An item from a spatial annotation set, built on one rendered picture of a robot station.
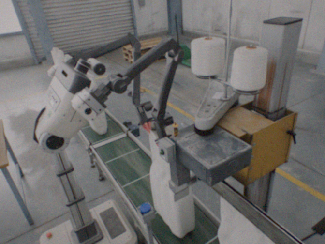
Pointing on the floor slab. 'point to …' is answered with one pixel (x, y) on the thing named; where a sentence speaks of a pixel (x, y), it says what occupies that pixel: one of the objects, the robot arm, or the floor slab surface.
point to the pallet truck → (184, 49)
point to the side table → (10, 174)
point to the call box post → (149, 233)
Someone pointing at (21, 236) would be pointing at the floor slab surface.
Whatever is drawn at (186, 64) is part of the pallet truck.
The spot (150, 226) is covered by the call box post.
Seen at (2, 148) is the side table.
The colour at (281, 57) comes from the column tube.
